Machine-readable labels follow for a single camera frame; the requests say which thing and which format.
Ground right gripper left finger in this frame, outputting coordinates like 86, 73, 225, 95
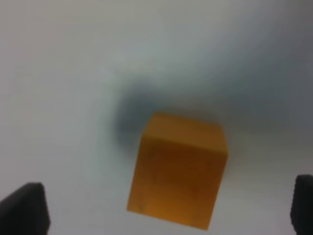
0, 182, 50, 235

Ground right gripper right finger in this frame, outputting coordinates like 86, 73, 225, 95
290, 174, 313, 235

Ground orange block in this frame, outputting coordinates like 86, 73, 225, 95
127, 112, 228, 230

